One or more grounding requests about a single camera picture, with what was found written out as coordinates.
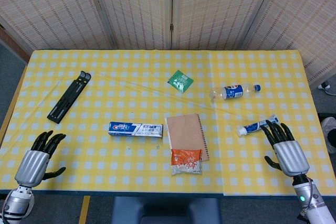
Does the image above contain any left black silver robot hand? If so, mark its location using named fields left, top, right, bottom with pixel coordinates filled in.
left=14, top=130, right=67, bottom=189

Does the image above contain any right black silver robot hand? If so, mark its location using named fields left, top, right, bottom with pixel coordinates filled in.
left=260, top=120, right=311, bottom=178

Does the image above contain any white blue toothpaste tube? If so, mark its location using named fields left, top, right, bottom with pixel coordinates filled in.
left=236, top=114, right=280, bottom=137

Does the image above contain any blue toothpaste box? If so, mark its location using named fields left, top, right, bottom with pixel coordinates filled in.
left=108, top=121, right=164, bottom=139

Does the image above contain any yellow checkered tablecloth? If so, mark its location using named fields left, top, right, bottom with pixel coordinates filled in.
left=0, top=49, right=336, bottom=197

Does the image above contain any black folding stand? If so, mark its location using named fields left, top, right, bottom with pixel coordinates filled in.
left=46, top=70, right=92, bottom=125

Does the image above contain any clear bottle with blue label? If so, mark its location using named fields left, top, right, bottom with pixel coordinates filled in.
left=209, top=83, right=262, bottom=102

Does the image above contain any orange white snack bag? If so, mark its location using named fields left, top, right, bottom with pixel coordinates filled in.
left=171, top=148, right=204, bottom=176

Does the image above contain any brown spiral notebook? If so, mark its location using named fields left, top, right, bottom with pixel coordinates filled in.
left=164, top=113, right=211, bottom=162

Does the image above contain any green sachet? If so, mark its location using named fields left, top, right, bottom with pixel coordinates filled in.
left=167, top=69, right=194, bottom=94

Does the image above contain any dark blue chair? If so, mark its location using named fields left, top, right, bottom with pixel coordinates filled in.
left=111, top=196, right=223, bottom=224

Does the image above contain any woven folding screen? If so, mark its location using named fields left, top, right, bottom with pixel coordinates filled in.
left=0, top=0, right=336, bottom=84

